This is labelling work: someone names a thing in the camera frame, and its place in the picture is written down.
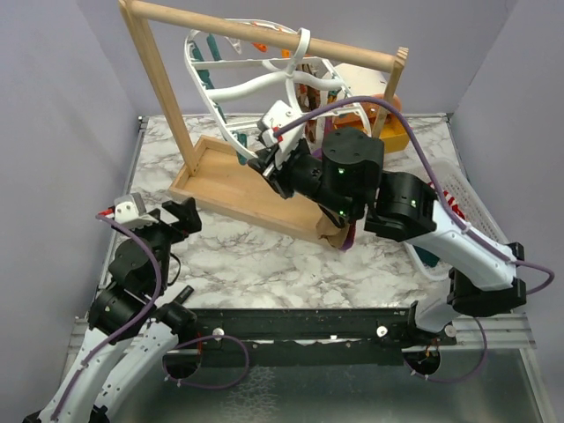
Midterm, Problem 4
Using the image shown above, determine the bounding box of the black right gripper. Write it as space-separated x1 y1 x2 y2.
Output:
249 137 357 221

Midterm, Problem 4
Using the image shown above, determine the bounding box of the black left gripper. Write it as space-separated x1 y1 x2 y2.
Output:
114 197 201 292

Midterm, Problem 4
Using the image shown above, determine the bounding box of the brown ribbed sock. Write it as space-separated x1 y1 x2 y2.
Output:
315 214 349 250

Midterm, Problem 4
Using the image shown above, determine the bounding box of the white oval clip hanger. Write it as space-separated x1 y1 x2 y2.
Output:
184 19 353 166

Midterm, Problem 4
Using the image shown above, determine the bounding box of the maroon striped sock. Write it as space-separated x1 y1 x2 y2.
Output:
323 115 334 137
339 221 356 251

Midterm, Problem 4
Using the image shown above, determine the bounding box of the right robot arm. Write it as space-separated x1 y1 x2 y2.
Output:
248 128 527 345

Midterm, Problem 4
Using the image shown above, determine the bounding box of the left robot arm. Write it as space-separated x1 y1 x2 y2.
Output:
25 193 202 422

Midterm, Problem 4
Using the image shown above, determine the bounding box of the wooden hanger rack stand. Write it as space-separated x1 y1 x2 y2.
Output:
120 1 409 246

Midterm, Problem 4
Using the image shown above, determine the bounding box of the teal clothespin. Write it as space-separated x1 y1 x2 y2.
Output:
197 70 215 90
234 131 250 167

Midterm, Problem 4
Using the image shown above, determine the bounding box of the argyle patterned sock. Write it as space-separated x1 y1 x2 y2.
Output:
295 63 321 144

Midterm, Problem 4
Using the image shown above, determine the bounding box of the toy drawer cabinet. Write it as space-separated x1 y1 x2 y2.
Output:
325 63 409 154

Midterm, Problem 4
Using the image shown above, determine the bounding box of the red white striped sock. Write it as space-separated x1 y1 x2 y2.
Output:
427 182 466 220

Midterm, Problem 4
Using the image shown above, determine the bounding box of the white plastic basket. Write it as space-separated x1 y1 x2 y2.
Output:
403 159 509 282

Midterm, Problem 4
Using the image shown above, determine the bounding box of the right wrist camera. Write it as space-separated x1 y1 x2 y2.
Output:
257 100 305 149

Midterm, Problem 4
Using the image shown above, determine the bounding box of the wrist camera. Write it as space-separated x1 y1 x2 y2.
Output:
99 193 156 229
257 100 305 149

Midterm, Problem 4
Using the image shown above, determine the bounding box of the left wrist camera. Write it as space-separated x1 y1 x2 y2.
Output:
99 193 156 229

